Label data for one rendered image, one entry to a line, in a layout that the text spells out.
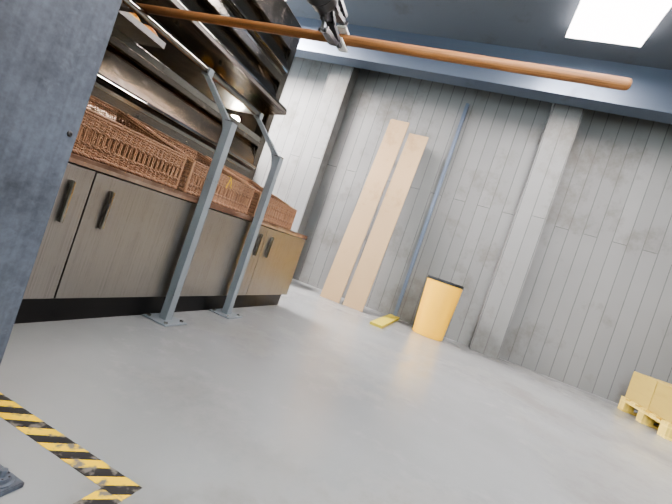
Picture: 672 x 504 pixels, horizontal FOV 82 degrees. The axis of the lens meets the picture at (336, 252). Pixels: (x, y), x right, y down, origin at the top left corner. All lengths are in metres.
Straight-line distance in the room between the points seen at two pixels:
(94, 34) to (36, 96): 0.13
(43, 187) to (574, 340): 4.70
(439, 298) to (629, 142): 2.64
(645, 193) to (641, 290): 1.01
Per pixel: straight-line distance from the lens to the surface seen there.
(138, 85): 2.31
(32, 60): 0.73
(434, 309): 4.12
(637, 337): 5.06
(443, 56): 1.28
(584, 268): 4.90
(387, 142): 4.81
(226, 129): 1.89
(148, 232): 1.74
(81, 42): 0.77
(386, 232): 4.37
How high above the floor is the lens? 0.57
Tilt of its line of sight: 1 degrees down
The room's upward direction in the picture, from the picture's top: 19 degrees clockwise
